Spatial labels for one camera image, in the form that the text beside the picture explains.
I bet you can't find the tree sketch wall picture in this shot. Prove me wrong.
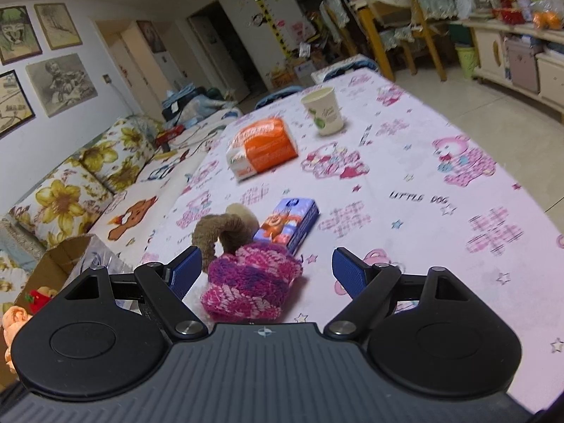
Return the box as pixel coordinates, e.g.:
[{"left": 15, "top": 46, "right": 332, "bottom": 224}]
[{"left": 34, "top": 3, "right": 84, "bottom": 51}]

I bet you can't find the pile of blue clothes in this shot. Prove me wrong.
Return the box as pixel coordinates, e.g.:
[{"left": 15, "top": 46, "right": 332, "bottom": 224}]
[{"left": 161, "top": 86, "right": 242, "bottom": 129}]

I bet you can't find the floral sofa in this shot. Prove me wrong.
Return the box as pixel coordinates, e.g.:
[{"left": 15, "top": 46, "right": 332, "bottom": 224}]
[{"left": 0, "top": 115, "right": 247, "bottom": 256}]

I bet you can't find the giraffe height chart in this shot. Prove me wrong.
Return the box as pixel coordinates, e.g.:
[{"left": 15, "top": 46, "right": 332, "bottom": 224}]
[{"left": 240, "top": 0, "right": 294, "bottom": 60}]

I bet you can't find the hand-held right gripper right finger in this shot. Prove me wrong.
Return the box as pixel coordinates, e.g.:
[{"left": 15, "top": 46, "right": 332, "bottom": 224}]
[{"left": 323, "top": 247, "right": 462, "bottom": 340}]

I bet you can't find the pink knitted sock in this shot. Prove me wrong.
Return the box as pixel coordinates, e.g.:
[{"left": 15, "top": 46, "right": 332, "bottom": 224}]
[{"left": 200, "top": 242, "right": 304, "bottom": 322}]

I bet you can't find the blue cushioned chair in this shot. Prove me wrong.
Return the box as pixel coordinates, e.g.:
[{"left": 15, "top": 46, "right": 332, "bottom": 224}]
[
  {"left": 311, "top": 55, "right": 380, "bottom": 84},
  {"left": 256, "top": 86, "right": 306, "bottom": 109}
]

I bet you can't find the brown teddy bear red bow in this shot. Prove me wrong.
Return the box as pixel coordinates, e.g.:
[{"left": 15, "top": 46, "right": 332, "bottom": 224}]
[{"left": 24, "top": 286, "right": 59, "bottom": 315}]

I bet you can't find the cream sideboard cabinet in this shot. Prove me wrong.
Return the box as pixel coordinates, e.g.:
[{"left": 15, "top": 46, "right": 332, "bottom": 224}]
[{"left": 462, "top": 18, "right": 564, "bottom": 122}]

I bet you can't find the green face wall picture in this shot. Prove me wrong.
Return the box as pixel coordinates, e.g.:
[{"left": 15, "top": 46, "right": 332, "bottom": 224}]
[{"left": 0, "top": 5, "right": 43, "bottom": 66}]

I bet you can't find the orange fruit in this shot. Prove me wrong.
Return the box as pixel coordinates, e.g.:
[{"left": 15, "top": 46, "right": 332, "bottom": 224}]
[{"left": 531, "top": 9, "right": 564, "bottom": 31}]

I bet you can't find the small portrait wall picture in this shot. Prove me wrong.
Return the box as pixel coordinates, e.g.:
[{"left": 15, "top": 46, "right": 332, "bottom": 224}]
[{"left": 136, "top": 20, "right": 167, "bottom": 54}]

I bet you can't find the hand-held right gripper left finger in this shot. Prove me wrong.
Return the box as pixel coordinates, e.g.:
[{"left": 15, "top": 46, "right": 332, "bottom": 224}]
[{"left": 55, "top": 247, "right": 210, "bottom": 343}]

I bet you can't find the small blue printed carton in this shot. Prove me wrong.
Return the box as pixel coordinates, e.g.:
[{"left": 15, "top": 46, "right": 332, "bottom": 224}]
[{"left": 253, "top": 197, "right": 320, "bottom": 256}]

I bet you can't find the red box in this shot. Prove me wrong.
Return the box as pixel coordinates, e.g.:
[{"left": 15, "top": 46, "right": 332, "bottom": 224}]
[{"left": 154, "top": 124, "right": 186, "bottom": 146}]

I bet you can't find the orange bath pouf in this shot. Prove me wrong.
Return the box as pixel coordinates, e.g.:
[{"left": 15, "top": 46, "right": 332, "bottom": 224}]
[{"left": 2, "top": 306, "right": 33, "bottom": 367}]

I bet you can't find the black framed wall picture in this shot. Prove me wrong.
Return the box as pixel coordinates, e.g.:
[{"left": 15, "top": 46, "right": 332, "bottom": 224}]
[{"left": 0, "top": 69, "right": 36, "bottom": 139}]

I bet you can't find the brown fuzzy sock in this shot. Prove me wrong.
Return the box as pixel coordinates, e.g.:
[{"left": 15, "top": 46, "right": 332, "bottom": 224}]
[{"left": 190, "top": 203, "right": 260, "bottom": 274}]

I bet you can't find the cardboard box with clear tape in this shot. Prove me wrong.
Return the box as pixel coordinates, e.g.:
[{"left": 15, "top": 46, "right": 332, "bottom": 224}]
[{"left": 0, "top": 233, "right": 142, "bottom": 388}]

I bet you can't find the white paper cup green print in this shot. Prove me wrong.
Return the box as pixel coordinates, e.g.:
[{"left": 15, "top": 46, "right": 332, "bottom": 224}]
[{"left": 301, "top": 87, "right": 344, "bottom": 136}]

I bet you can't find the orange tissue pack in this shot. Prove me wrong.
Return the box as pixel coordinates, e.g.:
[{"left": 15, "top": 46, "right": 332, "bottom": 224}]
[{"left": 226, "top": 117, "right": 299, "bottom": 181}]

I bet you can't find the child sketch wall picture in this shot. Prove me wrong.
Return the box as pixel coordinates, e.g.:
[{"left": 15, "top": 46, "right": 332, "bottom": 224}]
[{"left": 25, "top": 53, "right": 98, "bottom": 118}]

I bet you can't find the green waste bin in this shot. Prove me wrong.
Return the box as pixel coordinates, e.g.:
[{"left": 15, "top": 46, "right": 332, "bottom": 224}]
[{"left": 454, "top": 44, "right": 481, "bottom": 79}]

